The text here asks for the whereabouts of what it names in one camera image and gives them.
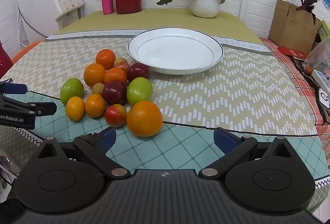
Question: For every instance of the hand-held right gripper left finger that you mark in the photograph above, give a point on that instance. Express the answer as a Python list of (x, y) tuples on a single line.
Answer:
[(109, 137)]

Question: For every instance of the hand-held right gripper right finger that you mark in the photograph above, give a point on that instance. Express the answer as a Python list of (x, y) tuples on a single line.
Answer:
[(225, 140)]

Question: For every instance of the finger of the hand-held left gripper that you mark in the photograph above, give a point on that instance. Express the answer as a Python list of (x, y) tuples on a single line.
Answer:
[(43, 108), (15, 89)]

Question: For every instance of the red yellow small apple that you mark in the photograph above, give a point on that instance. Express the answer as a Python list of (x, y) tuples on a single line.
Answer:
[(115, 115)]

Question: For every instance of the yellow orange citrus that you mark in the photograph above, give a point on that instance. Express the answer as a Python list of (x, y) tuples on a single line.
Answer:
[(75, 108)]

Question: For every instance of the green apple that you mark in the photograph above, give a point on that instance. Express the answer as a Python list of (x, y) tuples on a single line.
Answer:
[(139, 91), (72, 90)]

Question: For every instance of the small tangerine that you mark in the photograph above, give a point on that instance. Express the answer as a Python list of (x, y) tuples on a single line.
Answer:
[(95, 105), (105, 58), (115, 76)]

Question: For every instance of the large orange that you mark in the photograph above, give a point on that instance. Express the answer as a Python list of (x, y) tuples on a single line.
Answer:
[(144, 118)]

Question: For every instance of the dark red plum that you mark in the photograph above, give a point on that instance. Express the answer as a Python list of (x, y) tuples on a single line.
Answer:
[(138, 72), (114, 92)]

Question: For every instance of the white porcelain plate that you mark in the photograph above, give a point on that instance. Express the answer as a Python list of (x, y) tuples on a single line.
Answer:
[(175, 51)]

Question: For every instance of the red container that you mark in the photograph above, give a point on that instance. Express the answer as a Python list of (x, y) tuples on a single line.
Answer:
[(4, 61)]

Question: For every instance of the patterned beige teal tablecloth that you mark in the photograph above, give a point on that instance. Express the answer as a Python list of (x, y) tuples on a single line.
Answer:
[(232, 100)]

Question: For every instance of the small tan round fruit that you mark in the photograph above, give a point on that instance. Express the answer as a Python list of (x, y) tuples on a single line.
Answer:
[(98, 88)]

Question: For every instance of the pink red apple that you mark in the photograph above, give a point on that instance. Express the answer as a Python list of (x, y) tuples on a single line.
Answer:
[(121, 63)]

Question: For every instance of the white appliance with screen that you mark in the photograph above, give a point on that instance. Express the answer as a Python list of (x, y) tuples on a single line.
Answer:
[(46, 15)]

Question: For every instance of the orange checkered cloth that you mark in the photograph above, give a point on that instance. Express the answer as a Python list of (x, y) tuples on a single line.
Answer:
[(281, 59)]

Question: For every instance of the white round device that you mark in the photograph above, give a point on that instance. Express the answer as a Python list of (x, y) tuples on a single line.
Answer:
[(323, 97)]

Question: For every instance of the red envelope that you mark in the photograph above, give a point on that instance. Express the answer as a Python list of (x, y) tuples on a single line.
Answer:
[(294, 53)]

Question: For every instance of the white power strip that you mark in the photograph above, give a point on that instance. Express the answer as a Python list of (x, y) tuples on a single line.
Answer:
[(321, 78)]

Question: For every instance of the clear plastic bag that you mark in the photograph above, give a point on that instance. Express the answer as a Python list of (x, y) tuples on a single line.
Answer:
[(319, 56)]

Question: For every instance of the brown cardboard box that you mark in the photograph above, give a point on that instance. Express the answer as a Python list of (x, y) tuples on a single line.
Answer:
[(288, 28)]

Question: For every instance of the yellow green table cloth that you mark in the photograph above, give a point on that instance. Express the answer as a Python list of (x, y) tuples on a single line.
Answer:
[(167, 20)]

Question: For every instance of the green box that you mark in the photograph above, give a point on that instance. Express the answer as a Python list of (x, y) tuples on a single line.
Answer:
[(324, 30)]

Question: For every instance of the purple leaf plant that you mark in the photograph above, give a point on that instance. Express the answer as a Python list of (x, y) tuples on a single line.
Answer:
[(308, 4)]

